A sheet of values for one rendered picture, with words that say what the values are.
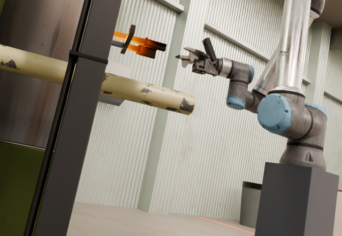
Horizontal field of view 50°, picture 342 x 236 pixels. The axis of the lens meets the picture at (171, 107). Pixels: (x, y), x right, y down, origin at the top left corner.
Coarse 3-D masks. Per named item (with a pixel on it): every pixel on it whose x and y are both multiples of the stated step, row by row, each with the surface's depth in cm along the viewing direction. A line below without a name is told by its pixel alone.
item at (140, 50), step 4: (116, 40) 173; (128, 48) 174; (132, 48) 174; (136, 48) 175; (140, 48) 176; (144, 48) 176; (148, 48) 177; (136, 52) 176; (140, 52) 176; (144, 52) 176; (148, 52) 177; (152, 52) 177; (148, 56) 177; (152, 56) 176
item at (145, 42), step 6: (114, 36) 161; (120, 36) 161; (126, 36) 161; (132, 42) 165; (138, 42) 163; (144, 42) 163; (150, 42) 165; (156, 42) 164; (156, 48) 165; (162, 48) 165
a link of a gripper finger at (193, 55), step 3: (183, 48) 161; (186, 48) 161; (189, 48) 161; (192, 48) 162; (189, 51) 162; (192, 51) 162; (189, 54) 162; (192, 54) 162; (195, 54) 164; (198, 54) 164; (192, 57) 162; (195, 57) 164; (198, 57) 165; (192, 60) 162
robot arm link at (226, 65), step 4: (224, 60) 168; (228, 60) 169; (224, 64) 167; (228, 64) 168; (220, 68) 169; (224, 68) 167; (228, 68) 168; (220, 72) 168; (224, 72) 168; (228, 72) 168; (220, 76) 172; (224, 76) 171
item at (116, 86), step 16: (0, 48) 67; (0, 64) 67; (16, 64) 67; (32, 64) 68; (48, 64) 68; (64, 64) 70; (48, 80) 70; (112, 80) 72; (128, 80) 73; (112, 96) 73; (128, 96) 73; (144, 96) 73; (160, 96) 74; (176, 96) 75; (192, 96) 77
